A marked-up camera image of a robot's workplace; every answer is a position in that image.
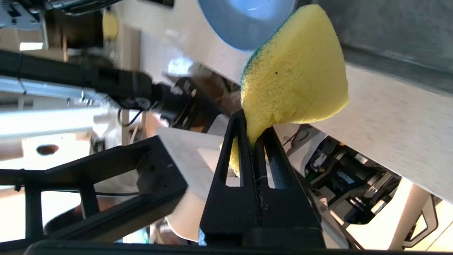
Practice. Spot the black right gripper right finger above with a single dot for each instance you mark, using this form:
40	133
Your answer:
286	219

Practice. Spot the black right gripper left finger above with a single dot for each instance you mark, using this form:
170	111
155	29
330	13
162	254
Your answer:
230	216

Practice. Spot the black robot torso frame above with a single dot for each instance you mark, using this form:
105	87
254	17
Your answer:
159	180

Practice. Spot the stainless steel sink basin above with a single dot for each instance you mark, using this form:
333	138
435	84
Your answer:
389	28

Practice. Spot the blue plate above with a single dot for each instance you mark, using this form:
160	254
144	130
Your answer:
240	24

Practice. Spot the yellow sponge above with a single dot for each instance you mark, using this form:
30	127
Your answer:
293	71

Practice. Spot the silver robot torso column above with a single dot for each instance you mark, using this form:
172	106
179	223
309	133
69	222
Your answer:
42	120

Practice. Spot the small yellow pad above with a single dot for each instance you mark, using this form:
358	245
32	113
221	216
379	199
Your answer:
110	24

